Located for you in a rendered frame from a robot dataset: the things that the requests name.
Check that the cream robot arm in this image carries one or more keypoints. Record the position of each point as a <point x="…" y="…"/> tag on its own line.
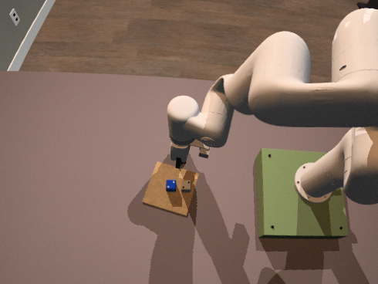
<point x="281" y="94"/>

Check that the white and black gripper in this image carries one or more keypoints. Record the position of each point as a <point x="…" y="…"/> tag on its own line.
<point x="179" y="153"/>

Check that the tan square mat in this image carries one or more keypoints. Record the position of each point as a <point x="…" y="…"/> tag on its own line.
<point x="156" y="194"/>

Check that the blue die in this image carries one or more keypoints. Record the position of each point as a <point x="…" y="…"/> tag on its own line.
<point x="170" y="185"/>

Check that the white die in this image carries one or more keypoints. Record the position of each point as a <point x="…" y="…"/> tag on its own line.
<point x="185" y="186"/>

